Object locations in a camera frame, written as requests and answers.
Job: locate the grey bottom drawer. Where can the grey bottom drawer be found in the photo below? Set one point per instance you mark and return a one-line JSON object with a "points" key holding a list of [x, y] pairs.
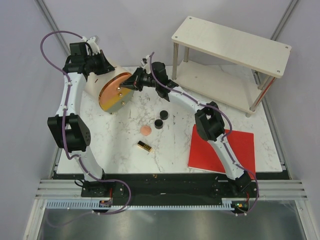
{"points": [[120, 102]]}

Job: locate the pink makeup sponge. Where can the pink makeup sponge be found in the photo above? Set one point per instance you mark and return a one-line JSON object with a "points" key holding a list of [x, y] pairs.
{"points": [[145, 130]]}

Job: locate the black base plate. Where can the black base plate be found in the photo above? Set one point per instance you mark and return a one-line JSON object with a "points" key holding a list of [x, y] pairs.
{"points": [[212, 185]]}

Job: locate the cream two-tier shelf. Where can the cream two-tier shelf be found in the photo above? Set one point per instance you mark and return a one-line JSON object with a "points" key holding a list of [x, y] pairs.
{"points": [[253, 52]]}

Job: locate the black round jar upper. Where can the black round jar upper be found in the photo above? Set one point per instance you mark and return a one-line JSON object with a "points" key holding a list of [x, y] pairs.
{"points": [[164, 115]]}

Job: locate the orange top drawer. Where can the orange top drawer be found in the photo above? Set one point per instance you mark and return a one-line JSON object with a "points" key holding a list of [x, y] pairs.
{"points": [[113, 86]]}

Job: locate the black round jar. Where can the black round jar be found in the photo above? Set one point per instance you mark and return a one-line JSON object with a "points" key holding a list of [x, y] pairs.
{"points": [[158, 124], [164, 115]]}

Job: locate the yellow drawer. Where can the yellow drawer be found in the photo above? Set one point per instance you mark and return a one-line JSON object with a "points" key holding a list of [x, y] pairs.
{"points": [[111, 99]]}

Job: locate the red notebook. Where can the red notebook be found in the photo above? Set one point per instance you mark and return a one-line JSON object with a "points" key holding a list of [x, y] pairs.
{"points": [[203, 157]]}

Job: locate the white slotted cable duct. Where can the white slotted cable duct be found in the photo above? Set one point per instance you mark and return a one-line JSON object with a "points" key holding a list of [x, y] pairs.
{"points": [[99, 205]]}

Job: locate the cream drawer organizer shell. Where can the cream drawer organizer shell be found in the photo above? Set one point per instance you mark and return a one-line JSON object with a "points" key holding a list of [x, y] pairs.
{"points": [[95, 83]]}

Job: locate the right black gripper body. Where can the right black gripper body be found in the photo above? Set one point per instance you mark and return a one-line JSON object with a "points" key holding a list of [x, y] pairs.
{"points": [[140, 80]]}

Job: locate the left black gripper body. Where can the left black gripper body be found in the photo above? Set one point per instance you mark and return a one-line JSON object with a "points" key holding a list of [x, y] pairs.
{"points": [[97, 63]]}

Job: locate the black round jar lower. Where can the black round jar lower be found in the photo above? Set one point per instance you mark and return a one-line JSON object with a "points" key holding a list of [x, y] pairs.
{"points": [[158, 124]]}

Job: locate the gold black lipstick box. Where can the gold black lipstick box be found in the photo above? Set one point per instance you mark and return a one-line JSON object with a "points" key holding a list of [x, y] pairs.
{"points": [[144, 146]]}

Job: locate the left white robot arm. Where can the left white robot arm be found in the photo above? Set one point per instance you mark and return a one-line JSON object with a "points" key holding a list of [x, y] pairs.
{"points": [[67, 127]]}

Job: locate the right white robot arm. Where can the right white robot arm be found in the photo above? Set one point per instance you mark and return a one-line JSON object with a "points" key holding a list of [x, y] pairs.
{"points": [[208, 117]]}

